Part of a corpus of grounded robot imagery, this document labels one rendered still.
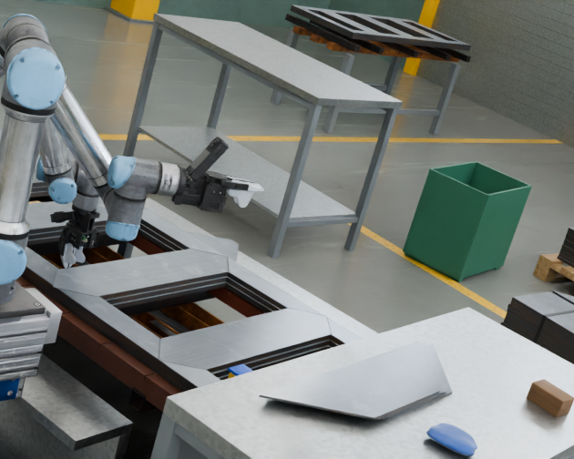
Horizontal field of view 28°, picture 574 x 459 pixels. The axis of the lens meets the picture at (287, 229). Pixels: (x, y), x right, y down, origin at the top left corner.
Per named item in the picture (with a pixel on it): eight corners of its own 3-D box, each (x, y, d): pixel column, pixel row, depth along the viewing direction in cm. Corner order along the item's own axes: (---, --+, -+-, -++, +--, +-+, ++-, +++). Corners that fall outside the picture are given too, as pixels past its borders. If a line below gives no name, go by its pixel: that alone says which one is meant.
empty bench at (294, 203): (120, 157, 731) (154, 13, 700) (203, 156, 780) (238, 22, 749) (271, 259, 637) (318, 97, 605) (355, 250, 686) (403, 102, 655)
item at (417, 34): (257, 99, 974) (283, 2, 947) (384, 105, 1091) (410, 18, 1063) (323, 135, 922) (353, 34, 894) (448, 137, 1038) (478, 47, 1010)
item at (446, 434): (420, 440, 261) (424, 429, 260) (434, 424, 270) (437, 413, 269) (468, 463, 257) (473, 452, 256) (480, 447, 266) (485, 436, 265)
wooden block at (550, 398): (525, 398, 298) (531, 382, 297) (538, 394, 302) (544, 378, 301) (556, 418, 292) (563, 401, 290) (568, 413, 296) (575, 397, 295)
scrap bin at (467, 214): (442, 239, 754) (469, 158, 735) (502, 269, 730) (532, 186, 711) (394, 251, 704) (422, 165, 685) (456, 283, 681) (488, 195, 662)
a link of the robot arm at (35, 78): (17, 266, 268) (64, 42, 250) (22, 294, 255) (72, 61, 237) (-36, 259, 263) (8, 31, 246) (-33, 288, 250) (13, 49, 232)
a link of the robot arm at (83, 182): (78, 150, 331) (107, 155, 334) (70, 185, 335) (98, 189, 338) (81, 159, 324) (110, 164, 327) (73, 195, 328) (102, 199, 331)
